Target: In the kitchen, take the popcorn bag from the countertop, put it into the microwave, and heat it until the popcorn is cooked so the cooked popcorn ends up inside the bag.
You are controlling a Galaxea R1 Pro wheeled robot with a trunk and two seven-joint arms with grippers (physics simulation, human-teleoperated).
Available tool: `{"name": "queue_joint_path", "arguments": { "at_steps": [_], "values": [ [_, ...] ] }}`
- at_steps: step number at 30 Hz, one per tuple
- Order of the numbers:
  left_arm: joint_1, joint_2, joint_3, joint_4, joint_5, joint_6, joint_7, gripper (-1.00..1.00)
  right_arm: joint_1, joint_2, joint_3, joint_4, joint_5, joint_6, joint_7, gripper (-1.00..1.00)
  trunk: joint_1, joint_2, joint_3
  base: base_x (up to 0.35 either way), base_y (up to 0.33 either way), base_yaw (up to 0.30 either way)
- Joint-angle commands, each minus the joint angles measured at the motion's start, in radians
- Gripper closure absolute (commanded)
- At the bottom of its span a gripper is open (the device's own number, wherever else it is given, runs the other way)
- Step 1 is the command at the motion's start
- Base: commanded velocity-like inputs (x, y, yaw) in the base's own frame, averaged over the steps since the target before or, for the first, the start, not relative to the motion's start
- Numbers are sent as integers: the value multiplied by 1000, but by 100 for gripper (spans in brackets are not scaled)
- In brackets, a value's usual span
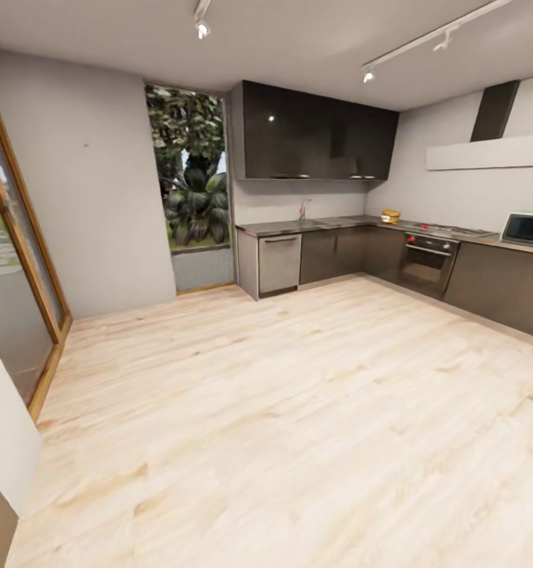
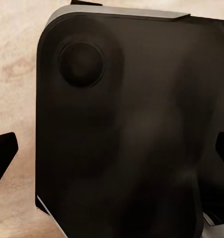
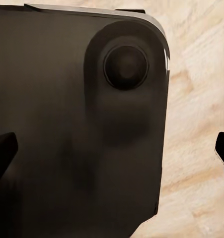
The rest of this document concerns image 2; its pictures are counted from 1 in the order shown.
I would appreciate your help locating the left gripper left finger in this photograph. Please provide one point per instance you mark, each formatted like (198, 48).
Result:
(8, 149)

